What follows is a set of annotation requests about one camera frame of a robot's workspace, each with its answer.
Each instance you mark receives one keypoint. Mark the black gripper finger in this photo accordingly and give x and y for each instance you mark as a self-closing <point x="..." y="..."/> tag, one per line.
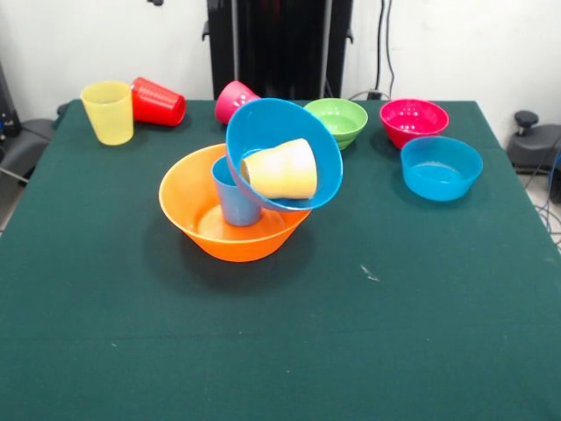
<point x="155" y="2"/>

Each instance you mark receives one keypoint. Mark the red cup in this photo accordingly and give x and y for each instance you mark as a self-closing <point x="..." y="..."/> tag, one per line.
<point x="158" y="103"/>

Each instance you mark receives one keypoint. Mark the pink cup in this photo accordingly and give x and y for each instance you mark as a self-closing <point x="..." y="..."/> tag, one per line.
<point x="232" y="98"/>

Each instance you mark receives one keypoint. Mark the large blue bowl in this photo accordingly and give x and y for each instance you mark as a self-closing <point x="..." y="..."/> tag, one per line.
<point x="280" y="123"/>

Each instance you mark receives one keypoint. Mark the small yellow orange cup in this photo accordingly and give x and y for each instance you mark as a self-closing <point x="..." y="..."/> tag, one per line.
<point x="285" y="171"/>

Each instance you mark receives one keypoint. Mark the blue cup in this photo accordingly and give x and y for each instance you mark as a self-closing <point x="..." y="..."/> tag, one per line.
<point x="234" y="206"/>

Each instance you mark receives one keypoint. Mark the large orange bowl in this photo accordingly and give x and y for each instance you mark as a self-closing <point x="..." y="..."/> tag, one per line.
<point x="236" y="245"/>

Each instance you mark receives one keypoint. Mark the pale yellow cup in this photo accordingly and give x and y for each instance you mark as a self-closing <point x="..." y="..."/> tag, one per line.
<point x="107" y="118"/>

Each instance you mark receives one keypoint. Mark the black equipment box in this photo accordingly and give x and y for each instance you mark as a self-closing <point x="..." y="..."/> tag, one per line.
<point x="6" y="114"/>

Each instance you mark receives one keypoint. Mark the green bowl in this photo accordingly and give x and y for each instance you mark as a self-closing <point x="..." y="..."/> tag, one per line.
<point x="346" y="116"/>

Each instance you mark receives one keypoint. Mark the pink bowl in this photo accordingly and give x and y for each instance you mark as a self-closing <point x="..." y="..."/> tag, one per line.
<point x="412" y="131"/>

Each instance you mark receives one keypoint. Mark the light blue shallow bowl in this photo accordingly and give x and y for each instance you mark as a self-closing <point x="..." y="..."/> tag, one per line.
<point x="438" y="184"/>

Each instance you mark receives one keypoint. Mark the dark green table cloth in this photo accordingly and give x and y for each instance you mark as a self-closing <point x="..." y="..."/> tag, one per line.
<point x="263" y="329"/>

